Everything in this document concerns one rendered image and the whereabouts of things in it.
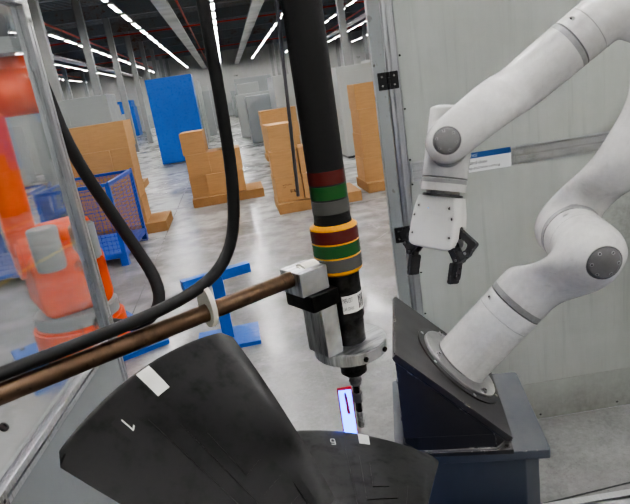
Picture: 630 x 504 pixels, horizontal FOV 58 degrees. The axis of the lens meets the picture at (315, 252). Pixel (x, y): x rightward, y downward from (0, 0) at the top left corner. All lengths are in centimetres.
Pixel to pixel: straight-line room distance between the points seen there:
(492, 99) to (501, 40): 144
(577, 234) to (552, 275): 9
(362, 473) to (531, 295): 56
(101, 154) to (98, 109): 264
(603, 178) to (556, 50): 27
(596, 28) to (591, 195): 32
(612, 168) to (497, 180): 132
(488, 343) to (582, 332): 166
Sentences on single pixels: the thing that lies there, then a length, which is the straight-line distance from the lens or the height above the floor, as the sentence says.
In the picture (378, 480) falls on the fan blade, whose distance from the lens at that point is 79.
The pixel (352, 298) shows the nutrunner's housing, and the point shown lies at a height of 149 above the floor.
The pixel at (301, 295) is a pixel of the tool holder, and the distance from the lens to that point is 48.
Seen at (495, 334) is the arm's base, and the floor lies 114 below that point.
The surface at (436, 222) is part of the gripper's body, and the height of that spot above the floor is 140.
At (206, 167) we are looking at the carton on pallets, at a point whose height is 62.
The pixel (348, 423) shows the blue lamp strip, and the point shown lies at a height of 113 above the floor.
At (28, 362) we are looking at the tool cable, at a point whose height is 154.
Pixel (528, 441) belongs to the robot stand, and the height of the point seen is 93.
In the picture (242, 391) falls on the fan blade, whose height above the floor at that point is 138.
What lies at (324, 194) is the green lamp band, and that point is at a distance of 48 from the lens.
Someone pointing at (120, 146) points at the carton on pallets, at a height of 125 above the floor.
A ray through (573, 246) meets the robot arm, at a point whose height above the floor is 133.
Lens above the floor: 168
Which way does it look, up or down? 16 degrees down
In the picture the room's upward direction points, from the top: 9 degrees counter-clockwise
